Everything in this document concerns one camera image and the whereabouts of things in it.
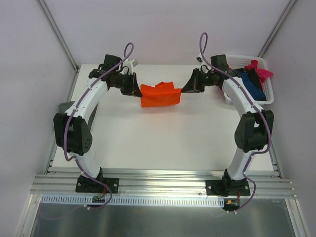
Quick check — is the orange t shirt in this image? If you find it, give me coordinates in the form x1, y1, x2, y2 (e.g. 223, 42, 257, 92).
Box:
140, 82, 181, 108

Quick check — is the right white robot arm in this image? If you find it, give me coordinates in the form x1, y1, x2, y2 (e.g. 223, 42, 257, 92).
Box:
181, 55, 274, 197

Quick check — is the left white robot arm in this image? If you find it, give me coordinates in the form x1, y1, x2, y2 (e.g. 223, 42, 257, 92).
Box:
53, 54, 142, 194

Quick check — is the white plastic basket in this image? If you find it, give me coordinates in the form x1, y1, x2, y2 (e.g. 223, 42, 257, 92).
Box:
226, 54, 274, 106

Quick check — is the black t shirt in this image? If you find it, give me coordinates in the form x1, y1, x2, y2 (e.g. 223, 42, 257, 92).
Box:
246, 68, 262, 89

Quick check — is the blue t shirt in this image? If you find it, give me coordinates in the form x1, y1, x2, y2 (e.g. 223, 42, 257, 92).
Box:
236, 70, 266, 101

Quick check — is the pink t shirt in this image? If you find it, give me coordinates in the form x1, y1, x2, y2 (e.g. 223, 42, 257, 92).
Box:
244, 60, 274, 84

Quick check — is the grey folded t shirt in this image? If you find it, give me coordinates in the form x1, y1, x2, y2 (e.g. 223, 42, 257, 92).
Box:
58, 101, 98, 129

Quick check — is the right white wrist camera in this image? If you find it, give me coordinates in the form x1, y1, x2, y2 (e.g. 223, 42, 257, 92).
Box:
197, 53, 209, 73

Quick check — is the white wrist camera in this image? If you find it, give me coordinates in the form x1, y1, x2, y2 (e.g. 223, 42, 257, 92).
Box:
121, 59, 138, 75
197, 53, 209, 73

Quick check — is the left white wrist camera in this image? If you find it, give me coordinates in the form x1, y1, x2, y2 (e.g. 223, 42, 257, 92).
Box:
121, 59, 138, 75

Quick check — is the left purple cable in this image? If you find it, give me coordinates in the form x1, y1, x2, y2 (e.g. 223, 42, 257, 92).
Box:
39, 42, 135, 220

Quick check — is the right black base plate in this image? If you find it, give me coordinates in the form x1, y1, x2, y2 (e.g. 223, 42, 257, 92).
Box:
205, 178, 250, 197

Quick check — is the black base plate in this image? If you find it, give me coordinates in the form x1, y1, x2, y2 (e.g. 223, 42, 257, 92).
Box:
205, 178, 250, 197
75, 175, 119, 194

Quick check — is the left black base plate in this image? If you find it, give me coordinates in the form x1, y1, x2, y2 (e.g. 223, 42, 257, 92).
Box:
75, 175, 119, 194

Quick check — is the right aluminium corner post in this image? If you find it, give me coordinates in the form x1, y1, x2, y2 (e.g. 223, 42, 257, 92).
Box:
257, 0, 299, 58

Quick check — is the aluminium corner post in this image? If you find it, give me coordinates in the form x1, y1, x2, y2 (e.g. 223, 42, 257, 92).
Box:
37, 0, 79, 73
257, 0, 299, 58

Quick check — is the white slotted cable duct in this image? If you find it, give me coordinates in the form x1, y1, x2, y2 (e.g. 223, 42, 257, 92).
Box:
41, 195, 224, 208

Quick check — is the left aluminium corner post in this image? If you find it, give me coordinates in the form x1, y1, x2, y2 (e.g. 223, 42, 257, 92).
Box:
37, 0, 79, 73

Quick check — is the aluminium mounting rail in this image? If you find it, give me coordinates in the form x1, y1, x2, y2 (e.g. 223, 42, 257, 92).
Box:
31, 167, 298, 199

